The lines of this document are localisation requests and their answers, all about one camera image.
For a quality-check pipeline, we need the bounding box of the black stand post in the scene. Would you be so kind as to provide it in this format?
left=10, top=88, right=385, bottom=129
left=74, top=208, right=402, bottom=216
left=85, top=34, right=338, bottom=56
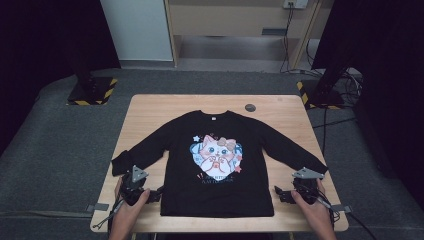
left=70, top=56, right=98, bottom=98
left=312, top=61, right=349, bottom=105

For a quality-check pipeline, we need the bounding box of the black cat print sweatshirt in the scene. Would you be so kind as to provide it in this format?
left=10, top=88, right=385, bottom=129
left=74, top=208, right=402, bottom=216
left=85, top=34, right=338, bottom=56
left=110, top=109, right=329, bottom=218

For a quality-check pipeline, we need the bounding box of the grey tape piece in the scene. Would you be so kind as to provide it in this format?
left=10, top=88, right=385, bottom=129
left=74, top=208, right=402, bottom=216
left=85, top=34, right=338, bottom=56
left=86, top=202, right=110, bottom=213
left=329, top=203, right=353, bottom=214

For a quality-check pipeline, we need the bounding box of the black hanging power cable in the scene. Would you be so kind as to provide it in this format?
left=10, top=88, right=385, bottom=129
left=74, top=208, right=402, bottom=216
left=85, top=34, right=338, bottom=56
left=279, top=2, right=296, bottom=74

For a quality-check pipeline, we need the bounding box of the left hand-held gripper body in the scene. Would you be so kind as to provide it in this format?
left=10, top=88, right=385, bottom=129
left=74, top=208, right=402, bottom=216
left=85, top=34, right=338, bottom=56
left=119, top=164, right=150, bottom=206

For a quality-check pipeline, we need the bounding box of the wooden shelf unit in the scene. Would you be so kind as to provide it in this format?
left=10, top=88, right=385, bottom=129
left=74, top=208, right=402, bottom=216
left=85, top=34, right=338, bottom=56
left=163, top=0, right=334, bottom=70

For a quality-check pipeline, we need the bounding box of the tangle of black cables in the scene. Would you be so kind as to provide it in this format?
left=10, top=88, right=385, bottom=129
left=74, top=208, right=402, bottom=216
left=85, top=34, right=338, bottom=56
left=293, top=39, right=365, bottom=158

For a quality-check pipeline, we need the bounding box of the striped stand base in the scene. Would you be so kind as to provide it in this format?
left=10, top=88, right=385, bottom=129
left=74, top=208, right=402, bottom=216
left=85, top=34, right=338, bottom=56
left=296, top=79, right=345, bottom=111
left=67, top=76, right=119, bottom=107

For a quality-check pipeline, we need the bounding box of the black curtain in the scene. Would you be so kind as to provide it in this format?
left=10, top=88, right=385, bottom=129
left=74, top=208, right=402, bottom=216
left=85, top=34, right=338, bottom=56
left=0, top=0, right=122, bottom=156
left=311, top=0, right=424, bottom=212

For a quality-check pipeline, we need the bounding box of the white cabinet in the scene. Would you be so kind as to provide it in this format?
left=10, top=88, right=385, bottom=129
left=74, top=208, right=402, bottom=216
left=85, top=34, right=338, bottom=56
left=99, top=0, right=175, bottom=62

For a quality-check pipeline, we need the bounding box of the white power strip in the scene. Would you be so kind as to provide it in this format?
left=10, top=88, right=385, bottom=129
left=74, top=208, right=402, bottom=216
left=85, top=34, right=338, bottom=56
left=282, top=0, right=310, bottom=10

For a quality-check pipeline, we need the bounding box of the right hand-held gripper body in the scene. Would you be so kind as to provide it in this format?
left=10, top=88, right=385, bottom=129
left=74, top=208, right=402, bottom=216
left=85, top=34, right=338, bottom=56
left=291, top=166, right=325, bottom=205

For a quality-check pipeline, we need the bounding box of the person's right hand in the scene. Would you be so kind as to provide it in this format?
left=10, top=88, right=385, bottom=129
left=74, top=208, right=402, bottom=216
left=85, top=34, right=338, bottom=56
left=290, top=179, right=335, bottom=232

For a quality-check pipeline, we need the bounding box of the person's left hand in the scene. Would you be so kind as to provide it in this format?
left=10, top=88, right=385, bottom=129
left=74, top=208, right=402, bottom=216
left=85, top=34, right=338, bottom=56
left=113, top=177, right=151, bottom=228

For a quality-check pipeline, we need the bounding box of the black floor cable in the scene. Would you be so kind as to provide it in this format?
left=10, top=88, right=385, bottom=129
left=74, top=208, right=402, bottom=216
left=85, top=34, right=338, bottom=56
left=347, top=211, right=378, bottom=240

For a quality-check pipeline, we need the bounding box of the right hand-held gripper cable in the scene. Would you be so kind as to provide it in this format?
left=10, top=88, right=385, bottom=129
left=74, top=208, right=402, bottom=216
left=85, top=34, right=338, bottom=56
left=316, top=194, right=342, bottom=231

